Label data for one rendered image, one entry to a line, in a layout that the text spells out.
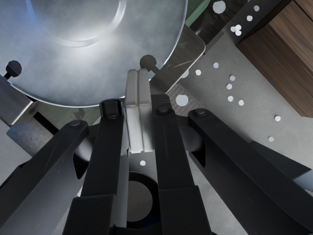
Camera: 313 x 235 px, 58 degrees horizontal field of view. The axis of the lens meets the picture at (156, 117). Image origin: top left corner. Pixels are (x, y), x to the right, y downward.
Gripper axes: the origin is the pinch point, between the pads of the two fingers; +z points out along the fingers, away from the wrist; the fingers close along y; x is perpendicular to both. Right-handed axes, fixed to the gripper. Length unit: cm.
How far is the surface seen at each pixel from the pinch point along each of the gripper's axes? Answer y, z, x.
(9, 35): -17.0, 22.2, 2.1
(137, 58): -0.4, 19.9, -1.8
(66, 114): -14.7, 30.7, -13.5
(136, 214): -9, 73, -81
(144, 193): -5, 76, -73
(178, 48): 5.1, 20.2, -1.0
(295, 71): 47, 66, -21
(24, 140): -23.1, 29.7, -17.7
